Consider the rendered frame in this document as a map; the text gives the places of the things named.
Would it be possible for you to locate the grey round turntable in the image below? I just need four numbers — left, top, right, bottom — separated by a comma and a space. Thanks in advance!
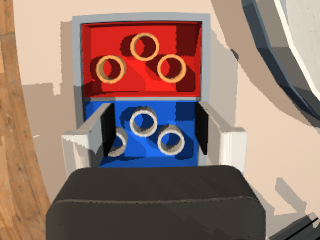
241, 0, 320, 121

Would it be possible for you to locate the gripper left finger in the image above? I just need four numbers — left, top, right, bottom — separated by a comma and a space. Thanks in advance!
61, 103, 117, 179

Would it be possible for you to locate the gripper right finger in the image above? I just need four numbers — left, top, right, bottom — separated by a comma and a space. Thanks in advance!
195, 101, 248, 176

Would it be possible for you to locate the grey metal bushing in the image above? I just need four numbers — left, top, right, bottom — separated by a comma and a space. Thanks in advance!
130, 106, 157, 137
157, 124, 185, 155
108, 126, 128, 157

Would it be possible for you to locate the bronze bushing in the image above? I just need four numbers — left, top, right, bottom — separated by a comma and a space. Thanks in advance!
157, 54, 186, 83
130, 33, 159, 61
96, 55, 126, 84

